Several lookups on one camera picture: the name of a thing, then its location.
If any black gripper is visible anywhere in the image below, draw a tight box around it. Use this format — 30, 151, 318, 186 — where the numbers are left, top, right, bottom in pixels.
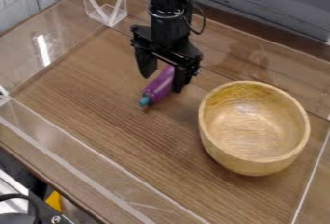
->
130, 9, 203, 93

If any purple toy eggplant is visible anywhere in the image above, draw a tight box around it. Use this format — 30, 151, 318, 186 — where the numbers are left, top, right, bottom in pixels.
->
139, 66, 174, 107

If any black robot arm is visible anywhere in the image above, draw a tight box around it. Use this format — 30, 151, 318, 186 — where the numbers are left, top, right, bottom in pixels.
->
130, 0, 206, 93

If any brown wooden bowl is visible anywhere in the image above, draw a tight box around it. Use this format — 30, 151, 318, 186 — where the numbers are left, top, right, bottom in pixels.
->
199, 81, 312, 177

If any yellow black device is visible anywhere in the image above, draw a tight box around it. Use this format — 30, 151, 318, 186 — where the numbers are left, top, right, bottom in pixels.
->
24, 187, 88, 224

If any clear acrylic tray wall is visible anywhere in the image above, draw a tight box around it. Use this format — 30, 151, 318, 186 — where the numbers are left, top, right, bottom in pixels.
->
0, 0, 330, 224

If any black cable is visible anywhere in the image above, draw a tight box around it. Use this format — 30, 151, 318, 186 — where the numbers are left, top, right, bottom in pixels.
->
0, 193, 47, 224

